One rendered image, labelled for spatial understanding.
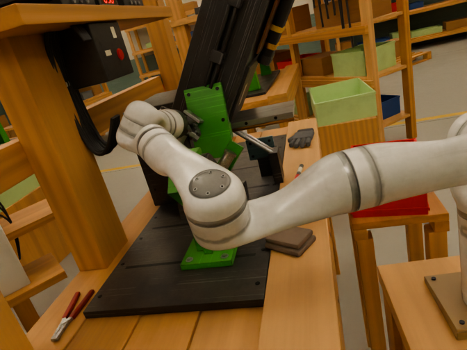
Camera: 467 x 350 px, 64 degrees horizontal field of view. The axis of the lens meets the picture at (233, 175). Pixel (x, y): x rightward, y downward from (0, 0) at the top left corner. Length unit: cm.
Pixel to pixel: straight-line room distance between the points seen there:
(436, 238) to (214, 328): 72
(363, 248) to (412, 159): 68
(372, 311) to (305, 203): 87
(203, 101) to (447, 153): 70
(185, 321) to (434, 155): 56
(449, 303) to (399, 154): 33
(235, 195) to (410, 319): 43
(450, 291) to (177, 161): 55
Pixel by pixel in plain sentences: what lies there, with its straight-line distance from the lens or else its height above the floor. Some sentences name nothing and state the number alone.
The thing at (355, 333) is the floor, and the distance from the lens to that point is 196.
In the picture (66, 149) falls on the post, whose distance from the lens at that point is 105.
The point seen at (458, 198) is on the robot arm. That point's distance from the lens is 70.
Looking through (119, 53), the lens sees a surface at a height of 141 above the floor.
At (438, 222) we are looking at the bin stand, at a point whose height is 77.
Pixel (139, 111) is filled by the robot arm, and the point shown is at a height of 130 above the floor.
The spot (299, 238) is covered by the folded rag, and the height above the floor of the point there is 93.
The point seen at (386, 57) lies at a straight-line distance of 387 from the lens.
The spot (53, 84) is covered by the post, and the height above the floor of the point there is 138.
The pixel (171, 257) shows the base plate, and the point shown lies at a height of 90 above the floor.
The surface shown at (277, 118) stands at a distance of 118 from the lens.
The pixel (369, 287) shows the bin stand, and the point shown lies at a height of 56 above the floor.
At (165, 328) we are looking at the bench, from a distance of 84.
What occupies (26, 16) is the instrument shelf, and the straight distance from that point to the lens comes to 88.
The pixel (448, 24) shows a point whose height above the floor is 37.
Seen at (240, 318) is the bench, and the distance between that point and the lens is 80.
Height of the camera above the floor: 140
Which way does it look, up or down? 21 degrees down
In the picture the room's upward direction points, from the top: 15 degrees counter-clockwise
